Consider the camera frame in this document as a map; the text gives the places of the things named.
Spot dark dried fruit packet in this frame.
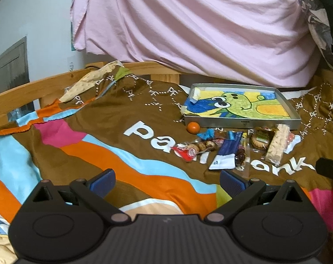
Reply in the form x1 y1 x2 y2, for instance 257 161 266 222
235 138 251 171

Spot light blue candy wrapper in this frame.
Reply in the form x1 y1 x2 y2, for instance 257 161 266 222
197 128 215 141

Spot pink sausage white packet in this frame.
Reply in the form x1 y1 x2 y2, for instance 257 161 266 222
284 132 302 154

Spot grey patterned cloth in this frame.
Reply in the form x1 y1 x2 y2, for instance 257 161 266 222
298 0 333 69

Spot pink bed sheet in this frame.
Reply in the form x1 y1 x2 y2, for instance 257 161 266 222
70 0 321 88

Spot small orange mandarin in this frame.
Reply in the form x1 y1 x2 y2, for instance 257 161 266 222
186 122 201 135

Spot dark blue snack packet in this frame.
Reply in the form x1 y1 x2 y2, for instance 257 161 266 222
209 131 243 171

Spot silver metal tray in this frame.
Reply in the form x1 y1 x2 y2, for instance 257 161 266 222
181 83 301 130

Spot brown patterned blanket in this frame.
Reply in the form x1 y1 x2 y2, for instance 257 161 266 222
0 71 333 234

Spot red cookie snack packet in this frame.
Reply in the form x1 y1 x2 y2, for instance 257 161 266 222
172 140 218 162

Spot rice puff bar packet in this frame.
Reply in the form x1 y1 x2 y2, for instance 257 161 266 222
265 124 290 166

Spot colourful drawing paper liner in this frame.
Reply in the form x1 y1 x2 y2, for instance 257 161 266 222
182 88 290 120

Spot round biscuit clear packet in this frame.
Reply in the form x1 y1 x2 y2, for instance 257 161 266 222
250 128 275 150

